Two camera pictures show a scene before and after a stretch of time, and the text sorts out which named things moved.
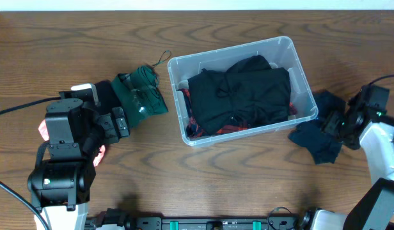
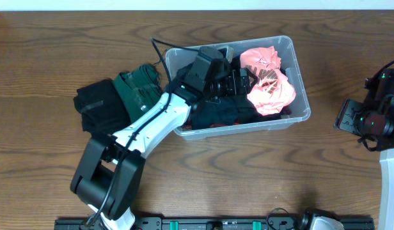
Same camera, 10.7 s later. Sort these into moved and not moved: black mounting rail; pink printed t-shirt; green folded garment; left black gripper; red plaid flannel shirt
Moved: red plaid flannel shirt; left black gripper; pink printed t-shirt
Not moved: black mounting rail; green folded garment
